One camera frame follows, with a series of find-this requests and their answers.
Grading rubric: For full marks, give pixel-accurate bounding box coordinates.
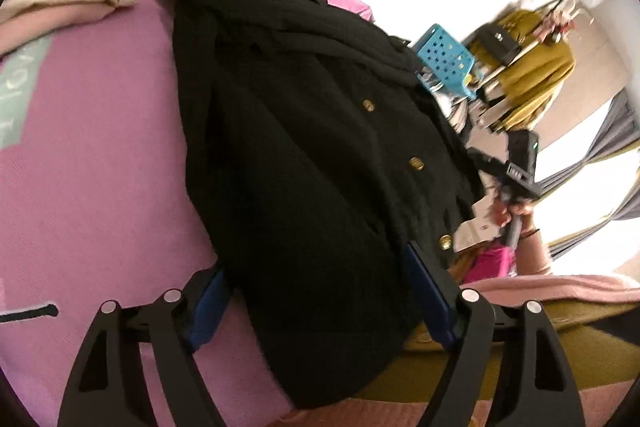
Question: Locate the white crumpled cloth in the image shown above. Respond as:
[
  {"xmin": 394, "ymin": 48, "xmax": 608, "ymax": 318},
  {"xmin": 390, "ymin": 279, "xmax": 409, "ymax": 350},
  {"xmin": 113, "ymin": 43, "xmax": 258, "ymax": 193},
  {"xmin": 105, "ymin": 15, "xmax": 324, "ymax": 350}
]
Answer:
[{"xmin": 457, "ymin": 199, "xmax": 501, "ymax": 253}]

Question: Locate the person's mustard garment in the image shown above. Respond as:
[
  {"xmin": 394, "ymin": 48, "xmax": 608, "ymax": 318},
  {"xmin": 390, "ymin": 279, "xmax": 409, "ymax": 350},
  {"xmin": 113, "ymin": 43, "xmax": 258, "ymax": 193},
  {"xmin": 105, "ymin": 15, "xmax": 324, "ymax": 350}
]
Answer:
[{"xmin": 350, "ymin": 297, "xmax": 640, "ymax": 403}]

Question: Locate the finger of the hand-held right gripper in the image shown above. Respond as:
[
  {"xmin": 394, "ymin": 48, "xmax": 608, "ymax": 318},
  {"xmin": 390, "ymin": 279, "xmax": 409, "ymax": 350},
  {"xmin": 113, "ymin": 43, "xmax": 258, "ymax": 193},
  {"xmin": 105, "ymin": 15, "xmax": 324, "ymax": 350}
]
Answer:
[{"xmin": 466, "ymin": 146, "xmax": 507, "ymax": 178}]

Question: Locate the teal plastic basket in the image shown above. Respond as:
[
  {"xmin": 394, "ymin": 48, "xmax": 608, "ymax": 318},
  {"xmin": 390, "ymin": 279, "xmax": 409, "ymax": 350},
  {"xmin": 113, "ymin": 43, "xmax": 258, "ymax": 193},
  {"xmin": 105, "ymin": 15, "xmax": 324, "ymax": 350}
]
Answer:
[{"xmin": 416, "ymin": 24, "xmax": 476, "ymax": 100}]

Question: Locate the hanging mustard garment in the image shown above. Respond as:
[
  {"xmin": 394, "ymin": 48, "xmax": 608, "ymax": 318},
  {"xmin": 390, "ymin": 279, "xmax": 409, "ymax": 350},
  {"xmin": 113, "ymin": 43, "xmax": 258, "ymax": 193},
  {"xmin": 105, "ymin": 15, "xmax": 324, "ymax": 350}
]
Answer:
[{"xmin": 467, "ymin": 9, "xmax": 576, "ymax": 132}]

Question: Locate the magenta bag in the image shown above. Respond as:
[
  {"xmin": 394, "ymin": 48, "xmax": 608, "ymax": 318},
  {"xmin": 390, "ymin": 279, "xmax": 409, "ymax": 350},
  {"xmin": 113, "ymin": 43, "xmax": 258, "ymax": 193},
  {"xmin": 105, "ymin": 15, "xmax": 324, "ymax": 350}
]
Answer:
[{"xmin": 462, "ymin": 242, "xmax": 518, "ymax": 283}]

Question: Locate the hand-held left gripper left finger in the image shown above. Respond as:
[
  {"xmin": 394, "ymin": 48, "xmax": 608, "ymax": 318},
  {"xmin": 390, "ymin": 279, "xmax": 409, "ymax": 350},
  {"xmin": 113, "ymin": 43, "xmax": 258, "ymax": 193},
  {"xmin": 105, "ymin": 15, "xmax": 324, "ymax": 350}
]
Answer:
[{"xmin": 57, "ymin": 267, "xmax": 236, "ymax": 427}]

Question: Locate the black handbag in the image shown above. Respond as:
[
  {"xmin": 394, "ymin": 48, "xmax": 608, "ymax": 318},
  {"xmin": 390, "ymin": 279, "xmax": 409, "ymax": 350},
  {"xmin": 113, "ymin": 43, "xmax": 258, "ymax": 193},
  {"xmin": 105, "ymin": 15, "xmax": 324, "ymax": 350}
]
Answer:
[{"xmin": 477, "ymin": 24, "xmax": 523, "ymax": 65}]

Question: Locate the pink printed bed sheet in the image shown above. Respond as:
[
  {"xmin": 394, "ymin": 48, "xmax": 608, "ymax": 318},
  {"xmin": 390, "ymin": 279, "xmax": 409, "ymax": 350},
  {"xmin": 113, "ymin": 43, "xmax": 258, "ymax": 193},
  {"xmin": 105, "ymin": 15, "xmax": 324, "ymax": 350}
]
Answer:
[{"xmin": 0, "ymin": 0, "xmax": 373, "ymax": 427}]

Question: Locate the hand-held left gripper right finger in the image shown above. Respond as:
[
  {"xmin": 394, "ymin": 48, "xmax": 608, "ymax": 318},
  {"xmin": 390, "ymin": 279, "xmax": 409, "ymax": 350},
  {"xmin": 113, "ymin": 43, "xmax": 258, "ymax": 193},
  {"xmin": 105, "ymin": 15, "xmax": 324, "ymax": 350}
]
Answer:
[{"xmin": 402, "ymin": 239, "xmax": 586, "ymax": 427}]

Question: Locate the person's right forearm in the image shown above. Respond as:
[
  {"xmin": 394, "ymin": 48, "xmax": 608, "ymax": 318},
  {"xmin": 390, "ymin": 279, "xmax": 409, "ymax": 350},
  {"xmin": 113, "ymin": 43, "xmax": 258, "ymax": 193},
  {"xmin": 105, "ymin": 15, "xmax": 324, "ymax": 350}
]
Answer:
[{"xmin": 515, "ymin": 227, "xmax": 556, "ymax": 278}]

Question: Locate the grey curtain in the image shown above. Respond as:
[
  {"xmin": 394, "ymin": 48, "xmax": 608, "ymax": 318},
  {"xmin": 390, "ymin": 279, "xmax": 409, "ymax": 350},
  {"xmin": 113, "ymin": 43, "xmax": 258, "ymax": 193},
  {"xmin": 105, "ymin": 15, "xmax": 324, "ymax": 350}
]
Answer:
[{"xmin": 537, "ymin": 92, "xmax": 640, "ymax": 258}]

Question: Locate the black buttoned jacket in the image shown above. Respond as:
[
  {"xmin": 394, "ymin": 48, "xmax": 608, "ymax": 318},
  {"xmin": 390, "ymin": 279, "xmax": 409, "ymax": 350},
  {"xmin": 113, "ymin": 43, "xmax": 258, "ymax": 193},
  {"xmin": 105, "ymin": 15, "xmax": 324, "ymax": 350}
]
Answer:
[{"xmin": 154, "ymin": 0, "xmax": 486, "ymax": 410}]

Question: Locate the person's pink knit sweater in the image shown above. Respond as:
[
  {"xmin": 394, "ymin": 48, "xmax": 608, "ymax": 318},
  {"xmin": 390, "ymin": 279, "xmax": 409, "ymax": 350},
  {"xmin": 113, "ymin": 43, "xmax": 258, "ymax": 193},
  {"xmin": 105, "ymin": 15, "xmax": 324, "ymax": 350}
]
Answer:
[{"xmin": 280, "ymin": 273, "xmax": 640, "ymax": 427}]

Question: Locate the pink folded cloth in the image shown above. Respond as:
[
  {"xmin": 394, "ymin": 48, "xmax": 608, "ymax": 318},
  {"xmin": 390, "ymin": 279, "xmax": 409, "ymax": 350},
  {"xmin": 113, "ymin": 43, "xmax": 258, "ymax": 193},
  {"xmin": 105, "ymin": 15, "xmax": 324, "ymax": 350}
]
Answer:
[{"xmin": 0, "ymin": 2, "xmax": 121, "ymax": 58}]

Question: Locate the person's right hand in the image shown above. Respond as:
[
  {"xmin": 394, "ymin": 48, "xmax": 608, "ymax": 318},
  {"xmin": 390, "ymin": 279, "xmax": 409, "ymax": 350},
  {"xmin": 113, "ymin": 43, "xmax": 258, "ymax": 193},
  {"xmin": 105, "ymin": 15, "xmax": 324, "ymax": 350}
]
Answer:
[{"xmin": 491, "ymin": 196, "xmax": 537, "ymax": 235}]

